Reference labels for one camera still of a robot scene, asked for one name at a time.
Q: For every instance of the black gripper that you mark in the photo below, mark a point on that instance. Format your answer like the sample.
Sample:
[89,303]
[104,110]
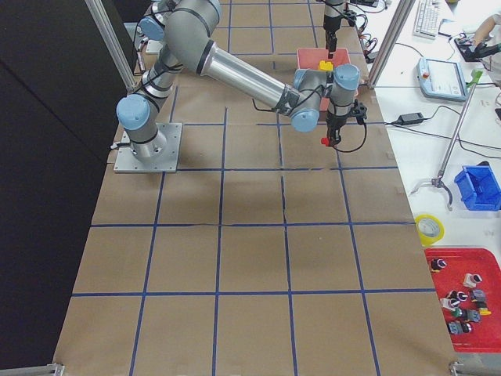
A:
[332,24]
[335,122]

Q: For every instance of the yellow toy block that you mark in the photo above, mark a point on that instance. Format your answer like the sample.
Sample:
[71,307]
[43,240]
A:
[325,65]

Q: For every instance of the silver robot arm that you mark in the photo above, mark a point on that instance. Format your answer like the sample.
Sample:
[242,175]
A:
[186,28]
[334,8]

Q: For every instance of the pink plastic box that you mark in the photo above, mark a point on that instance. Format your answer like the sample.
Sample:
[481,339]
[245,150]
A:
[340,58]

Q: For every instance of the black power adapter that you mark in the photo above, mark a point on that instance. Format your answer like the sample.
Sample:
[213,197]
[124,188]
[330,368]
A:
[410,119]

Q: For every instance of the white keyboard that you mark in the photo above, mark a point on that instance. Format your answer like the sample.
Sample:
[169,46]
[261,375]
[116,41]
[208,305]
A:
[426,23]

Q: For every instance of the teach pendant tablet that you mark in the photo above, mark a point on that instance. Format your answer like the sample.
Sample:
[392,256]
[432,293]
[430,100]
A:
[441,79]

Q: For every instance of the yellow tape roll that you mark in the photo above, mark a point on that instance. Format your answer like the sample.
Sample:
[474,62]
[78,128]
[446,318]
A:
[430,229]

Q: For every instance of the blue storage bin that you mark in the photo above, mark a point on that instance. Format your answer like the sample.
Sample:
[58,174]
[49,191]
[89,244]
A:
[478,187]

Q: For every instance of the long reach grabber tool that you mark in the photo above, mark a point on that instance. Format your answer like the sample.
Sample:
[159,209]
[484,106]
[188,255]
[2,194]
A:
[437,182]

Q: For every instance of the red plastic tray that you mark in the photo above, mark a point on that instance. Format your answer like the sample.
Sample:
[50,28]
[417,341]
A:
[467,283]

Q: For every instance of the aluminium frame post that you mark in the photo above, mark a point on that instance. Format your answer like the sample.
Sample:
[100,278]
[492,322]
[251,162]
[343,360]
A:
[397,23]

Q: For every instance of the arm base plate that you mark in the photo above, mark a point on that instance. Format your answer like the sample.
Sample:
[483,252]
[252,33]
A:
[164,156]
[153,47]

